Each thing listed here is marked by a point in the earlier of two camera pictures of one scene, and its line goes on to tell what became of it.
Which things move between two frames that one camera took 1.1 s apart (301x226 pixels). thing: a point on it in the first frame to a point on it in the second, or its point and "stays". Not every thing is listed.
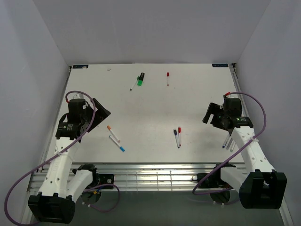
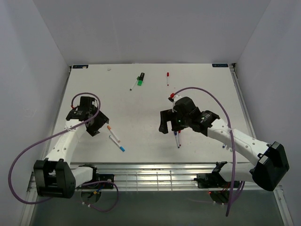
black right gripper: [214, 109] to [166, 116]
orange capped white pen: [109, 128] stays
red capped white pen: [179, 135] stays
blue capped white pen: [122, 149] stays
